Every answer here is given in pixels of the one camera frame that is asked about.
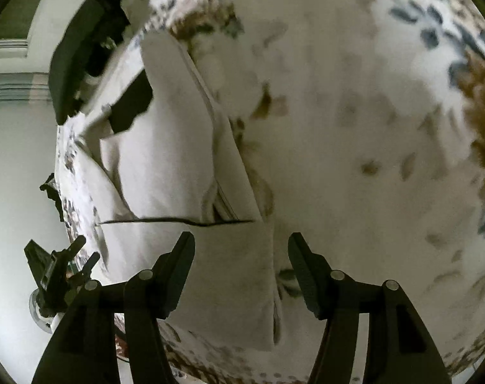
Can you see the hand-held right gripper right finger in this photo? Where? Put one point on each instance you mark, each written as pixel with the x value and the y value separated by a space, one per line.
pixel 302 272

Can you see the floral bed sheet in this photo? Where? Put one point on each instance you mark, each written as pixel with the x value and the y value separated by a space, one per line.
pixel 346 88

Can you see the white panelled door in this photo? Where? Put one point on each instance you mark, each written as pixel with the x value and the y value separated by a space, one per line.
pixel 14 48

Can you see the beige small pants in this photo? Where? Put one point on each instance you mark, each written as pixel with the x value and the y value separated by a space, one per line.
pixel 166 160

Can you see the black cloth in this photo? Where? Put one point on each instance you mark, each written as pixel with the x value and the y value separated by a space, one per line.
pixel 72 60

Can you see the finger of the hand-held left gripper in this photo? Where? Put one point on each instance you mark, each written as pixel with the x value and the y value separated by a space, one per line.
pixel 90 264
pixel 73 247

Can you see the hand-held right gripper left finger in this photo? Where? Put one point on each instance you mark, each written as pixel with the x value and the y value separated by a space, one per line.
pixel 185 264

